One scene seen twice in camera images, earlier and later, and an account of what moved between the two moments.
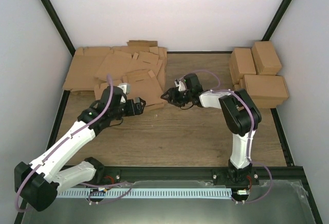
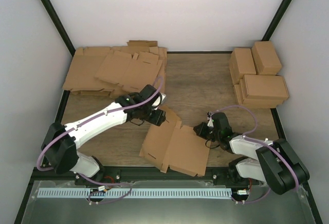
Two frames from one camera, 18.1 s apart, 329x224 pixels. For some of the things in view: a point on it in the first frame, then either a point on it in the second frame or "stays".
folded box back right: [266, 60] stays
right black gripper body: [180, 99] → [205, 134]
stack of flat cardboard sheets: [93, 64] stays
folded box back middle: [241, 62] stays
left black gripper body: [129, 112] → [157, 119]
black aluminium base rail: [126, 174] stays
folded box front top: [266, 87] stays
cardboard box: [143, 84] → [168, 145]
